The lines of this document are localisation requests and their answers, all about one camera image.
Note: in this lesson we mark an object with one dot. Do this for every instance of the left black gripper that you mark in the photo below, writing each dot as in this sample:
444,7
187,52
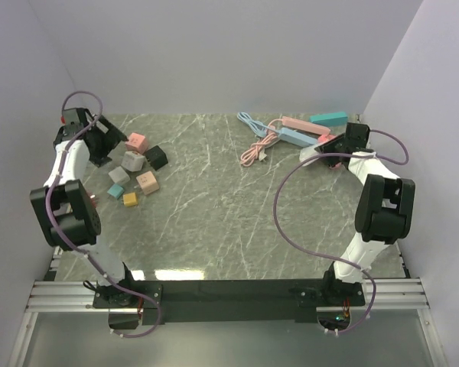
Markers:
113,136

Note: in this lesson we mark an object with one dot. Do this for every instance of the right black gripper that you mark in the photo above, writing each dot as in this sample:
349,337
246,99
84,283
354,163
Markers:
327,147

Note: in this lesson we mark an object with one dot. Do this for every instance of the white cartoon charger plug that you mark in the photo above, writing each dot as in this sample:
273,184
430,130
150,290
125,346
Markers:
132,161

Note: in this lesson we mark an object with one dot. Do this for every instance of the white triangular power strip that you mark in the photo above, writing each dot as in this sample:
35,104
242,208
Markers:
310,154

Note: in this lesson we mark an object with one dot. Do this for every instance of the pink cube socket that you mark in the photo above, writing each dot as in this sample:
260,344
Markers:
137,142

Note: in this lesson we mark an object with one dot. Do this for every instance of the teal charger plug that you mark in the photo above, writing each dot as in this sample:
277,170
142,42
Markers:
116,191

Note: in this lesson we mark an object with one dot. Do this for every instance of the black cube plug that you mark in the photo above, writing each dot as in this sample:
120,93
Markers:
156,157

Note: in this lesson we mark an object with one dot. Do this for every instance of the peach cartoon charger plug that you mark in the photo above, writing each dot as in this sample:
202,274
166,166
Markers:
147,182

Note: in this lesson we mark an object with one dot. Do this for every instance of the light blue power strip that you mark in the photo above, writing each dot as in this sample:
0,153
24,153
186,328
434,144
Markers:
276,129

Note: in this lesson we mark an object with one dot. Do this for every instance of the yellow charger plug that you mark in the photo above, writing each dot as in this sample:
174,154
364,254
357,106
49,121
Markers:
130,199

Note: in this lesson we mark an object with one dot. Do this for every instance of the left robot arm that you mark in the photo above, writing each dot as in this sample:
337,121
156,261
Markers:
65,212

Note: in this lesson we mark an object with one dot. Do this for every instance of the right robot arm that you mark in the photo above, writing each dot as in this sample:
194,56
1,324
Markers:
384,211

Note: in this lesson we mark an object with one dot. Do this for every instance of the teal power strip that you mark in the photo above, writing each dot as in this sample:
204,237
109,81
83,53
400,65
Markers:
329,119

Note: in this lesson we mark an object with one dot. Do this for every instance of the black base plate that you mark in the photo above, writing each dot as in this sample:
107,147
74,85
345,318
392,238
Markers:
202,301

